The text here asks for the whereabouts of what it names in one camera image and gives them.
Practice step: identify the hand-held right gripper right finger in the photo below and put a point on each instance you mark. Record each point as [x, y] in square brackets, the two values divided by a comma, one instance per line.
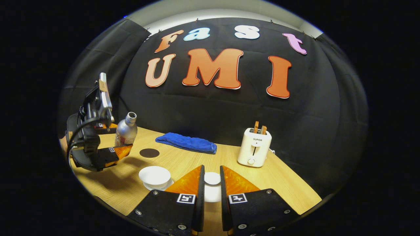
[223, 203]

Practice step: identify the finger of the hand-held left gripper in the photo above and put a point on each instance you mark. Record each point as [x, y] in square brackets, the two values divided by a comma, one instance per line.
[110, 156]
[106, 128]

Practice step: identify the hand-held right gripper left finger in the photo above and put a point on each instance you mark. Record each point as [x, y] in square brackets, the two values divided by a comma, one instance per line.
[200, 203]

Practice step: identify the silver water bottle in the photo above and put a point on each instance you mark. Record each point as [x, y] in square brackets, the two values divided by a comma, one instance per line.
[125, 132]

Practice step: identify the white teacup lid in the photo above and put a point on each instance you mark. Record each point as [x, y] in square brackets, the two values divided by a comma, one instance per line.
[212, 183]

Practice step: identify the dark round coaster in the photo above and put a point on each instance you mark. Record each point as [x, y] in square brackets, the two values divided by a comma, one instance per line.
[149, 152]

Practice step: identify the white teacup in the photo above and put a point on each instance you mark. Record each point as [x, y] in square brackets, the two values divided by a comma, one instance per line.
[154, 175]

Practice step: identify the white saucer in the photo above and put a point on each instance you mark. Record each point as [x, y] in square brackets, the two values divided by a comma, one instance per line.
[169, 184]

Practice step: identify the white toaster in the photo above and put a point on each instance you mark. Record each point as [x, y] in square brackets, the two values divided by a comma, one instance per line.
[254, 149]

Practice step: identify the blue towel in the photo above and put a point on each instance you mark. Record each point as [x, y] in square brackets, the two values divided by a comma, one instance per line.
[187, 142]

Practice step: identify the toasted bread slice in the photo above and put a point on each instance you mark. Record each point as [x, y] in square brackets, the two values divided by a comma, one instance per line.
[263, 130]
[256, 126]

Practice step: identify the black backdrop cloth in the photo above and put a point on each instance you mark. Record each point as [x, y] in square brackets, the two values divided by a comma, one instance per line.
[229, 114]

